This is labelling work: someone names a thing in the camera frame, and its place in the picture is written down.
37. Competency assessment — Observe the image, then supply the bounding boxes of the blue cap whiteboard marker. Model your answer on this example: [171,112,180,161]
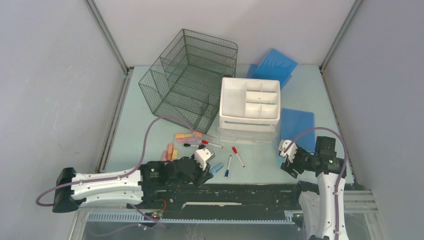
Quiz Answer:
[224,155,233,179]

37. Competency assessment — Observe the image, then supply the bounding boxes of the green wire mesh basket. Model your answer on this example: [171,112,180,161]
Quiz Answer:
[138,28,238,134]

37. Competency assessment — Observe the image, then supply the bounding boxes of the blue folder at back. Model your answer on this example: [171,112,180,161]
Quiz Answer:
[246,48,298,89]

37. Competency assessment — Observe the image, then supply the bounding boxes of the white plastic drawer organizer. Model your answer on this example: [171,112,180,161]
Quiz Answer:
[217,77,282,144]

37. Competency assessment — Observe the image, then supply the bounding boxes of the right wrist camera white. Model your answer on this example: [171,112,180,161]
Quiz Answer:
[278,140,298,163]

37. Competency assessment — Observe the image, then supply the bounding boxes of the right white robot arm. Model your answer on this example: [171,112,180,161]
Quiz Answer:
[278,136,349,240]

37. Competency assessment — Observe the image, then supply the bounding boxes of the black front rail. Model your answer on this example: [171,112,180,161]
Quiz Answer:
[139,181,319,221]

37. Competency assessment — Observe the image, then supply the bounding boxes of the red cap marker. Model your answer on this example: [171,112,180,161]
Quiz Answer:
[231,146,246,168]
[201,140,223,148]

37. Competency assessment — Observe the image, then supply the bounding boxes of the red cap marker middle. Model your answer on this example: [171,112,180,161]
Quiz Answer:
[231,146,246,168]

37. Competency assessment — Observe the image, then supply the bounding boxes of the orange cap clear highlighter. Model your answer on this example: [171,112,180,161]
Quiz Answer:
[194,131,216,142]

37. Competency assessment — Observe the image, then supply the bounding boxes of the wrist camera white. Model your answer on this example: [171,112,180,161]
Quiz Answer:
[278,140,298,163]
[194,148,215,171]

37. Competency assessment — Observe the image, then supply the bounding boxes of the black cap marker upper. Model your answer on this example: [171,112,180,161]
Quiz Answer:
[183,143,200,148]

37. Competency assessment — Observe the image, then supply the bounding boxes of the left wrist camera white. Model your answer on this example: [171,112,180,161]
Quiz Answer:
[194,148,215,171]

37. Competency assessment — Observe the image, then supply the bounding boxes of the blue folder at right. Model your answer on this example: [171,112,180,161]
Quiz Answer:
[280,108,316,152]

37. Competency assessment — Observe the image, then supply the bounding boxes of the blue folder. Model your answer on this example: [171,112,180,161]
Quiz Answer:
[246,48,298,89]
[280,108,316,152]

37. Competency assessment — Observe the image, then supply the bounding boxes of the light blue highlighter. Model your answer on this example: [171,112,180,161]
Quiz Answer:
[209,162,224,176]

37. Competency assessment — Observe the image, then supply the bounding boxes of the yellow orange highlighter upper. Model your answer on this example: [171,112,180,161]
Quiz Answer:
[174,133,195,139]

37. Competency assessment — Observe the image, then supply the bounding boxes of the red cap marker upper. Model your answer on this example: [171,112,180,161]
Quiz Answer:
[201,140,223,148]

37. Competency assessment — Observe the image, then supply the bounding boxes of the purple pink highlighter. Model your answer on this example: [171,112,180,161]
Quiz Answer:
[175,137,198,144]

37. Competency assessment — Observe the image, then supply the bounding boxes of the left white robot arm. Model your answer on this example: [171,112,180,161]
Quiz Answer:
[52,156,213,213]

